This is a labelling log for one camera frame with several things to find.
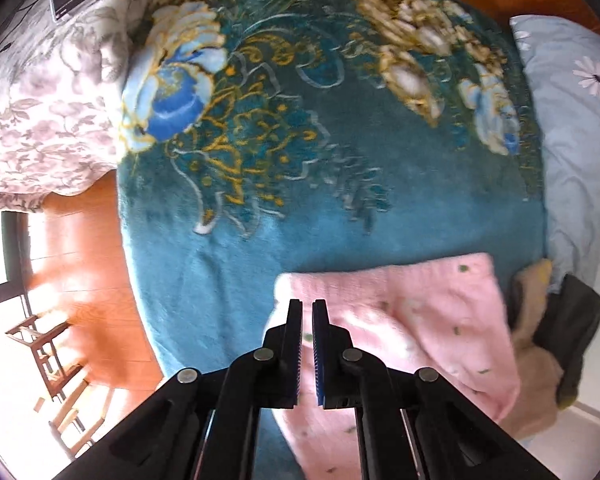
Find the pink floral fleece garment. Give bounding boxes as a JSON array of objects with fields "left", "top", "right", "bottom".
[{"left": 268, "top": 252, "right": 520, "bottom": 479}]

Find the beige fleece garment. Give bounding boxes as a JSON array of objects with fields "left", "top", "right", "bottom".
[{"left": 500, "top": 259, "right": 564, "bottom": 440}]

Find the wooden chair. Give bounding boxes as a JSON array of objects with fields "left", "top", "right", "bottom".
[{"left": 5, "top": 312, "right": 112, "bottom": 460}]

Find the teal floral bed blanket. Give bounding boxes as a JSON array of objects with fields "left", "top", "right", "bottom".
[{"left": 115, "top": 0, "right": 549, "bottom": 480}]

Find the grey garment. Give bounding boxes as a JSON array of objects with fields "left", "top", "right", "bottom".
[{"left": 533, "top": 274, "right": 600, "bottom": 410}]

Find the white grey floral quilt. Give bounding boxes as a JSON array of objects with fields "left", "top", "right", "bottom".
[{"left": 0, "top": 0, "right": 150, "bottom": 212}]

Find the light blue daisy duvet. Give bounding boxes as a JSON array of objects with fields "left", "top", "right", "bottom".
[{"left": 509, "top": 14, "right": 600, "bottom": 285}]

